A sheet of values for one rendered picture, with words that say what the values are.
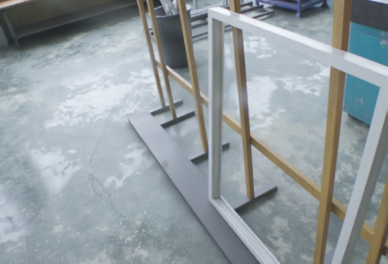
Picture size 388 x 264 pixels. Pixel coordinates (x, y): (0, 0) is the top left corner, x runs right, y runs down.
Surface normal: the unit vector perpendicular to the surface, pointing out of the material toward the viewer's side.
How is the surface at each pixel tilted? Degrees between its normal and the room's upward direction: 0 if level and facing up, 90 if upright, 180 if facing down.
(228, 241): 0
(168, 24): 94
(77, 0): 90
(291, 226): 0
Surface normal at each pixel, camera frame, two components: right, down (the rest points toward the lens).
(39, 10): 0.47, 0.41
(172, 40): -0.07, 0.60
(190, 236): -0.15, -0.84
